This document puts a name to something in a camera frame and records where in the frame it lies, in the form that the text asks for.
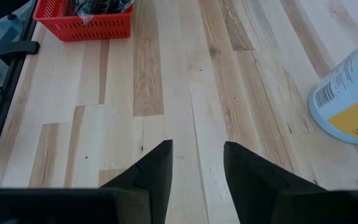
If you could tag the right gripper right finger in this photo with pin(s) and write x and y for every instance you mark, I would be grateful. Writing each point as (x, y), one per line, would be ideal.
(278, 200)

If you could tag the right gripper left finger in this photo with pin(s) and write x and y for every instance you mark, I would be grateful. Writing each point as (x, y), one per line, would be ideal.
(104, 207)

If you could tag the bagged black oval item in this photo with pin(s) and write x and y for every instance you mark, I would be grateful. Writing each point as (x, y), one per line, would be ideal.
(117, 4)
(79, 6)

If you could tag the white wipes canister yellow label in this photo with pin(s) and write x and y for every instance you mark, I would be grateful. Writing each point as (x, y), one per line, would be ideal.
(350, 102)

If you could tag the red plastic basket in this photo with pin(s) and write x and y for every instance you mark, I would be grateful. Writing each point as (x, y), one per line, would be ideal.
(82, 29)

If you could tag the office chair pale blue base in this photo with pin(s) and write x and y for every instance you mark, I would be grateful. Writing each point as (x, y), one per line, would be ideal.
(2, 34)

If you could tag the black aluminium table frame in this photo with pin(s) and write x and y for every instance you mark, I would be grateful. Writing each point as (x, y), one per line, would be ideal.
(19, 51)

